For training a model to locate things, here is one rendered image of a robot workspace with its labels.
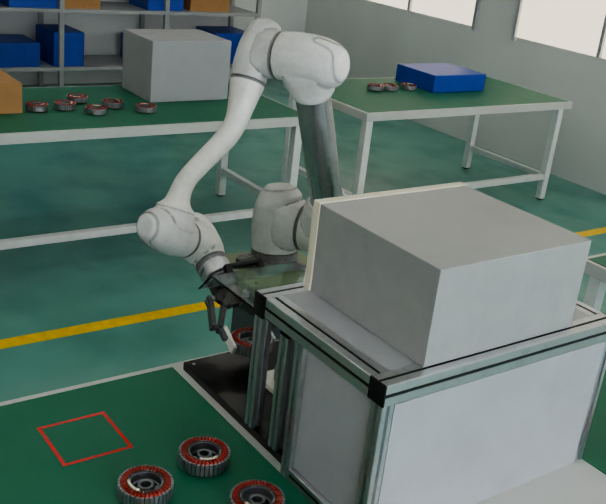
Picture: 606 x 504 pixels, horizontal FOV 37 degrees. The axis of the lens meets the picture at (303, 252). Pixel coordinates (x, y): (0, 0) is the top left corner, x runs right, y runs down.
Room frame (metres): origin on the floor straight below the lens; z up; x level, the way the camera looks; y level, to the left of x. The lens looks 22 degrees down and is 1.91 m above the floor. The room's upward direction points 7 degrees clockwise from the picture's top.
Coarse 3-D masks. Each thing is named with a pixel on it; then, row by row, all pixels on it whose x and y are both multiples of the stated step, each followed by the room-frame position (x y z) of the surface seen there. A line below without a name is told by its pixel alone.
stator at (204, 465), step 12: (180, 444) 1.64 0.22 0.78; (192, 444) 1.64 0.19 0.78; (204, 444) 1.66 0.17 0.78; (216, 444) 1.65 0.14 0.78; (180, 456) 1.60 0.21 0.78; (192, 456) 1.60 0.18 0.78; (204, 456) 1.61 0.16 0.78; (216, 456) 1.61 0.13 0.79; (228, 456) 1.62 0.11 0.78; (192, 468) 1.57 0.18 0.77; (204, 468) 1.58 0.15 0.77; (216, 468) 1.58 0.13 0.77
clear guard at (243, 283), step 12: (288, 264) 2.04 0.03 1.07; (216, 276) 1.92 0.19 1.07; (228, 276) 1.93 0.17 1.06; (240, 276) 1.93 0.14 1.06; (252, 276) 1.94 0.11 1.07; (264, 276) 1.95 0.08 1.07; (276, 276) 1.96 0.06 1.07; (288, 276) 1.97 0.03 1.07; (300, 276) 1.98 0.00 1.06; (204, 288) 1.97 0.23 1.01; (228, 288) 1.86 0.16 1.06; (240, 288) 1.87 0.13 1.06; (252, 288) 1.87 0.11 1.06; (264, 288) 1.88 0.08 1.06; (252, 300) 1.81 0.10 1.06
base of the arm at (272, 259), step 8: (240, 256) 2.76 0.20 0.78; (248, 256) 2.70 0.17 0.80; (256, 256) 2.69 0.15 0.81; (264, 256) 2.67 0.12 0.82; (272, 256) 2.67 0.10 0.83; (280, 256) 2.67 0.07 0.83; (288, 256) 2.69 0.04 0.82; (296, 256) 2.73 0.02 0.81; (272, 264) 2.66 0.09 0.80; (304, 264) 2.72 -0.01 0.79
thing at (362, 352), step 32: (288, 288) 1.79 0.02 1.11; (288, 320) 1.65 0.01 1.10; (320, 320) 1.65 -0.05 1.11; (352, 320) 1.66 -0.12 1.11; (576, 320) 1.80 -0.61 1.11; (320, 352) 1.56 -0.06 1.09; (352, 352) 1.53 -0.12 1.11; (384, 352) 1.54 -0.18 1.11; (480, 352) 1.59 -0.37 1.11; (512, 352) 1.61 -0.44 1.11; (544, 352) 1.67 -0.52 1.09; (352, 384) 1.48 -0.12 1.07; (384, 384) 1.42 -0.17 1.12; (416, 384) 1.45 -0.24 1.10; (448, 384) 1.51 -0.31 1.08
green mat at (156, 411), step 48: (96, 384) 1.90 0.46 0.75; (144, 384) 1.92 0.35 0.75; (0, 432) 1.65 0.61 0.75; (48, 432) 1.67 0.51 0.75; (96, 432) 1.70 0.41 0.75; (144, 432) 1.72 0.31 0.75; (192, 432) 1.74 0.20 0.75; (0, 480) 1.49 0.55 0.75; (48, 480) 1.51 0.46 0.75; (96, 480) 1.53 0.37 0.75; (192, 480) 1.56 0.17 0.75; (240, 480) 1.58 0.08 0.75
